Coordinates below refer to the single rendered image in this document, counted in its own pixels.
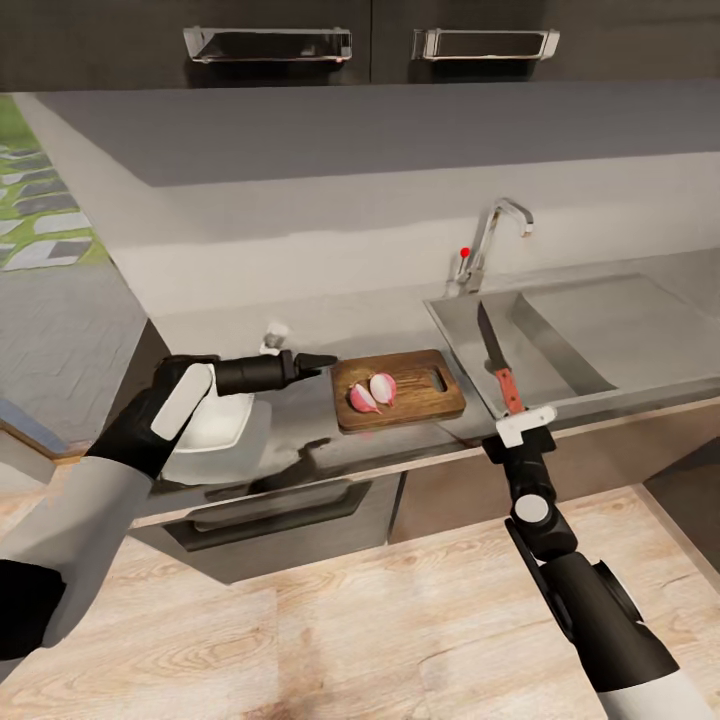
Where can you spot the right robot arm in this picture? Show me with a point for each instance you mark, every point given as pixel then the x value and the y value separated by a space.
pixel 634 675

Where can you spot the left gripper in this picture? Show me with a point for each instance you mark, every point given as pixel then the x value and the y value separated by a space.
pixel 274 372

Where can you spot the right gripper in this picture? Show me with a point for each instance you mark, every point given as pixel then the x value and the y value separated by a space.
pixel 537 441

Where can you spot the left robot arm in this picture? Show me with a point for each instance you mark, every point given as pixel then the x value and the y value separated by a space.
pixel 54 561

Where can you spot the fixed window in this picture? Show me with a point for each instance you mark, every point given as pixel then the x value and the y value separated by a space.
pixel 69 322

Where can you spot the bowl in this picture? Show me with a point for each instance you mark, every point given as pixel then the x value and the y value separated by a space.
pixel 217 422

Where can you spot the cutting board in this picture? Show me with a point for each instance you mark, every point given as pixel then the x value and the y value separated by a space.
pixel 415 399

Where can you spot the parer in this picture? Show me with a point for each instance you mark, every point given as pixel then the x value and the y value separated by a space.
pixel 498 363

